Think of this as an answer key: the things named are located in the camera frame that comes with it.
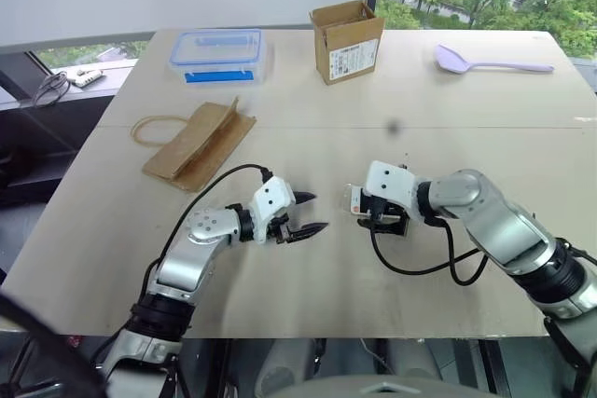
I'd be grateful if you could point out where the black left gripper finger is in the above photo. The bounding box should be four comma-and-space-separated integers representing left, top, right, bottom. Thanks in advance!
285, 221, 331, 245
290, 190, 318, 207

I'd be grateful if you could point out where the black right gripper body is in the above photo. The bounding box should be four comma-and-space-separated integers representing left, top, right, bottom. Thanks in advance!
368, 195, 412, 224

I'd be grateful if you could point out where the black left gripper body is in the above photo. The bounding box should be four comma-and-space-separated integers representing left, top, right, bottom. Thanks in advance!
269, 213, 296, 245

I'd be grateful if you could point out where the brown paper bag with handles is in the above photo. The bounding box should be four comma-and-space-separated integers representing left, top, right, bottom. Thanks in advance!
131, 95, 258, 195

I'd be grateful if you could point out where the grey rounded shape under table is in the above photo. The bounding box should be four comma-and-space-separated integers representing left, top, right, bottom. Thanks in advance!
257, 338, 324, 397
385, 337, 443, 381

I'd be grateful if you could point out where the open cardboard box with label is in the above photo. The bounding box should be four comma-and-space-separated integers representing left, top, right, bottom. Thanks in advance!
308, 0, 387, 88

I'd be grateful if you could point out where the lilac plastic spoon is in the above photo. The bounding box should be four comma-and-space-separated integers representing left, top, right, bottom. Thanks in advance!
434, 43, 556, 76

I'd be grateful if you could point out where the clear plastic container blue lid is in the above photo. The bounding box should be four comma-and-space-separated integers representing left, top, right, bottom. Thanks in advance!
168, 27, 269, 89

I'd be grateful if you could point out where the grey rounded robot torso top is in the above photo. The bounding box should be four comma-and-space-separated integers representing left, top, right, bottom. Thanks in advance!
298, 373, 475, 398

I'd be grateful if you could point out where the white power strip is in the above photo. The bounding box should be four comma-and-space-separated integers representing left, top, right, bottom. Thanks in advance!
67, 68, 104, 89

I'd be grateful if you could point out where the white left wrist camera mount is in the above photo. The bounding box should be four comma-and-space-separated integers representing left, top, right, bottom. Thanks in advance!
246, 175, 297, 246

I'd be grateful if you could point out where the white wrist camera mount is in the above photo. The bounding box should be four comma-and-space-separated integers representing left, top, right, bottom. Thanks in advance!
363, 160, 419, 213
246, 175, 297, 246

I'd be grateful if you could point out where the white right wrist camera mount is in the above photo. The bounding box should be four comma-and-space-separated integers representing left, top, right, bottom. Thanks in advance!
363, 160, 419, 213

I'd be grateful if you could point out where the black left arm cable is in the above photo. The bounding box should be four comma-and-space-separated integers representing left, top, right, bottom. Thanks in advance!
138, 163, 274, 309

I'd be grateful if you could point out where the coiled grey cable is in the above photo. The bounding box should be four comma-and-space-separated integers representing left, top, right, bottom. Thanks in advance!
31, 70, 72, 110

